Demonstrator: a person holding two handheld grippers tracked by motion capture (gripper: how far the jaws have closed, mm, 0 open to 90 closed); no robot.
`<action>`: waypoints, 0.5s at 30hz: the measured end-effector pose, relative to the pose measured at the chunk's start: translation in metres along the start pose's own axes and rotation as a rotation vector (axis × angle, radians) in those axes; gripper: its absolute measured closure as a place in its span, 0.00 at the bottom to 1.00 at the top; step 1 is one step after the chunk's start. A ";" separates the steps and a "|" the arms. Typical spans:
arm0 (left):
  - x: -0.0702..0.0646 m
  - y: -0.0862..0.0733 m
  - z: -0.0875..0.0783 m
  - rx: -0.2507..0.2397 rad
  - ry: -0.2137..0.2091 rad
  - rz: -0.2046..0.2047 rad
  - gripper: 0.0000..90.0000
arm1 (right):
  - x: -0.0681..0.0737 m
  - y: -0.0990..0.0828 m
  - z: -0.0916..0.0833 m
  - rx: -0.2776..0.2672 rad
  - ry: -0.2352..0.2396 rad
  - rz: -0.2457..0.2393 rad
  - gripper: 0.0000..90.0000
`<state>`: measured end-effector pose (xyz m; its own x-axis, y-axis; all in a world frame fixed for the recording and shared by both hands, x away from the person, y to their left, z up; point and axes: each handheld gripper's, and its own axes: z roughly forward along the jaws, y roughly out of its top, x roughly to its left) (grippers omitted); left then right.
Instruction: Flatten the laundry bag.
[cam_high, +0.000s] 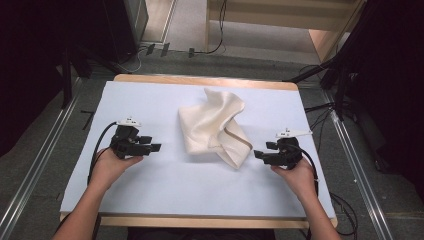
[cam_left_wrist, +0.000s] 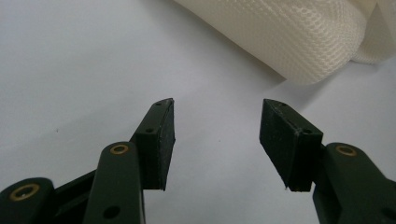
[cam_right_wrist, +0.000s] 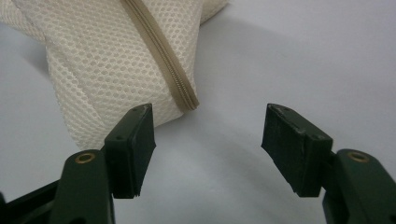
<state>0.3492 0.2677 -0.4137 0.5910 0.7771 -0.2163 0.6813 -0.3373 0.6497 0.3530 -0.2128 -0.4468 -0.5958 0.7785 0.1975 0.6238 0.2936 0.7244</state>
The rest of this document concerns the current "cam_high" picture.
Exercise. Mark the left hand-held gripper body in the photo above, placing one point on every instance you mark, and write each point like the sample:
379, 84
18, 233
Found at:
125, 146

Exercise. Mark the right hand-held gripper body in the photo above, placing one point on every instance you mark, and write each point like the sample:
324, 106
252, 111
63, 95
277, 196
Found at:
286, 153

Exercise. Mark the white mesh fabric bag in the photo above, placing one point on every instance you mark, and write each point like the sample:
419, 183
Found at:
210, 126

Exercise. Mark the person's right hand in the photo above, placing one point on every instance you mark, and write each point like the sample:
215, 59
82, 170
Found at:
298, 178

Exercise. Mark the person's left hand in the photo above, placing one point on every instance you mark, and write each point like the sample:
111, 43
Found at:
106, 170

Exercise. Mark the white table mat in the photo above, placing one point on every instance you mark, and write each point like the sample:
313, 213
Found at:
150, 100

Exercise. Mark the wooden table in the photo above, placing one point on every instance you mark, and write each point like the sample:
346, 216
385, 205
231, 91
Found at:
200, 80

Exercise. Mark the black metal stand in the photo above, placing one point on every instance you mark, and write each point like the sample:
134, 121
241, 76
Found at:
338, 83
68, 80

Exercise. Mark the person's dark clothing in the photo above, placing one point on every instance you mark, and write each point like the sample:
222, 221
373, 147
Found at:
200, 234

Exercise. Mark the dark cabinet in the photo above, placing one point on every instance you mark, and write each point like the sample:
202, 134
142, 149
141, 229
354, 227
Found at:
123, 26

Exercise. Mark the light wooden shelf unit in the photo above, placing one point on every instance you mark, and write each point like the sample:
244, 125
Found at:
276, 20

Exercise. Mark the black curtain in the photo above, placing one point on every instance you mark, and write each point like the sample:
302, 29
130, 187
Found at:
26, 66
393, 83

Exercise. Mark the metal floor rail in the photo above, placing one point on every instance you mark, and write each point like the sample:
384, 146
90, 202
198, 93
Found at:
40, 153
358, 166

